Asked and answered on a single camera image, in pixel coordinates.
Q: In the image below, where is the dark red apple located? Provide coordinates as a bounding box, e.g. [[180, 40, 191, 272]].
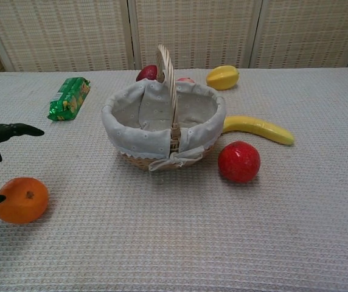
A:
[[136, 64, 159, 82]]

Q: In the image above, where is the woven folding screen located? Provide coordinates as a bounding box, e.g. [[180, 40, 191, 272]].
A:
[[0, 0, 348, 72]]

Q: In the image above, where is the wicker basket with cloth liner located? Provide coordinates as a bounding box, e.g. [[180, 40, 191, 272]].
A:
[[101, 44, 227, 173]]

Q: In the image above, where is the yellow starfruit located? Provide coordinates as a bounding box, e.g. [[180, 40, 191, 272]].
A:
[[206, 65, 240, 91]]

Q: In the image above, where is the green snack packet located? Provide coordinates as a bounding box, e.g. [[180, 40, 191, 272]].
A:
[[47, 77, 91, 122]]

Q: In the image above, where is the yellow banana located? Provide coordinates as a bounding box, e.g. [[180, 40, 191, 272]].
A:
[[222, 115, 295, 146]]

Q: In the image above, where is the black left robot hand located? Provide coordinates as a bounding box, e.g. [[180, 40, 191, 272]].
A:
[[0, 123, 45, 213]]

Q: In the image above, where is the beige waffle tablecloth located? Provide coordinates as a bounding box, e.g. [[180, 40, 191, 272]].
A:
[[0, 67, 348, 292]]

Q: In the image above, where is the orange fruit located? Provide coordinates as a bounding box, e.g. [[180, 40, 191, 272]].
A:
[[0, 177, 50, 225]]

